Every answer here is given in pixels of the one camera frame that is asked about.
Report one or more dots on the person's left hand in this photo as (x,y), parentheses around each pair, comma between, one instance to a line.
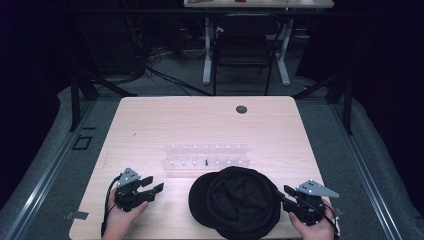
(118,221)

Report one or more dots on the black metal stand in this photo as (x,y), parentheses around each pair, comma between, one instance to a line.
(76,100)
(346,103)

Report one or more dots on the aluminium floor rail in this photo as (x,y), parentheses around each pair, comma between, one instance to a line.
(365,173)
(46,173)

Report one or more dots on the black chair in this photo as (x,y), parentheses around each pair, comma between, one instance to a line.
(241,46)

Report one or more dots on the person's right hand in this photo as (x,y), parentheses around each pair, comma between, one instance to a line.
(316,232)

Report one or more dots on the clear acrylic peg rack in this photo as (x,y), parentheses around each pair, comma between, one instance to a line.
(206,156)

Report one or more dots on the white-legged desk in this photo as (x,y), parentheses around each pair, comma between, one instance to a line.
(260,4)

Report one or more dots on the grey tape piece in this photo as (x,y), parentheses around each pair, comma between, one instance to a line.
(77,215)
(340,211)

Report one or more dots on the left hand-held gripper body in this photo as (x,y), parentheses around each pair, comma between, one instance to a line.
(128,195)

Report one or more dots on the black cap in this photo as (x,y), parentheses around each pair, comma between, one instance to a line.
(236,203)

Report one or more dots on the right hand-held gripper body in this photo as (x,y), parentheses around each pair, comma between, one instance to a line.
(310,206)

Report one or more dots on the grey table grommet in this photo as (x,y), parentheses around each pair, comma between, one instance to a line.
(241,109)

